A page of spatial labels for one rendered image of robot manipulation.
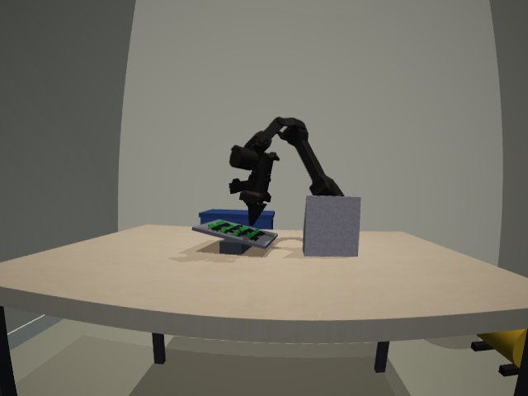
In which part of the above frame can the grey switch panel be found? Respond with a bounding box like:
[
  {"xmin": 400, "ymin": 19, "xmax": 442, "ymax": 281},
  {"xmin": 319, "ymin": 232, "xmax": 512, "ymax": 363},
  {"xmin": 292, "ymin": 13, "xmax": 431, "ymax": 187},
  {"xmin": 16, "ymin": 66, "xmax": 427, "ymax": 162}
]
[{"xmin": 192, "ymin": 219, "xmax": 278, "ymax": 255}]

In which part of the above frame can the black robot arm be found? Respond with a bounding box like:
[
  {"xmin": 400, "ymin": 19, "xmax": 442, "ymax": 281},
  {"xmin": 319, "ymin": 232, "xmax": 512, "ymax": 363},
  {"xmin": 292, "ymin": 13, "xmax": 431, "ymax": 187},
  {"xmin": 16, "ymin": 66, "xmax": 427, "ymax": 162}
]
[{"xmin": 229, "ymin": 116, "xmax": 344, "ymax": 196}]

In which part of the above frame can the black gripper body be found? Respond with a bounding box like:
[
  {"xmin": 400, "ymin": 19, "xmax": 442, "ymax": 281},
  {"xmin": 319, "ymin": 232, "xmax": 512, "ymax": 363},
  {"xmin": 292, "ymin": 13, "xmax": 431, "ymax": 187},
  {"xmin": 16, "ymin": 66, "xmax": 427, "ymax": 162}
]
[{"xmin": 239, "ymin": 172, "xmax": 271, "ymax": 204}]

